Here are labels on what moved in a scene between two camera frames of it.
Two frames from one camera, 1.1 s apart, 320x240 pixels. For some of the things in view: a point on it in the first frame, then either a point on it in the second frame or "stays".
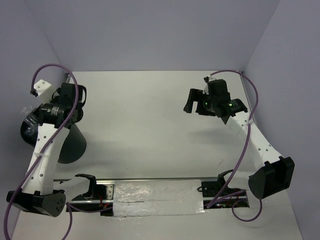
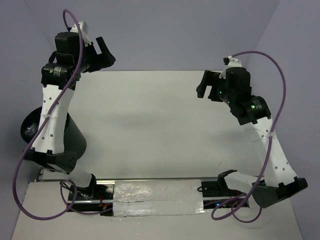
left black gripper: (54, 98) → (107, 56)
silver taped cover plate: (155, 197) stays
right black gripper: (196, 95) → (210, 78)
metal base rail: (98, 196) stays
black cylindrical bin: (73, 148) stays
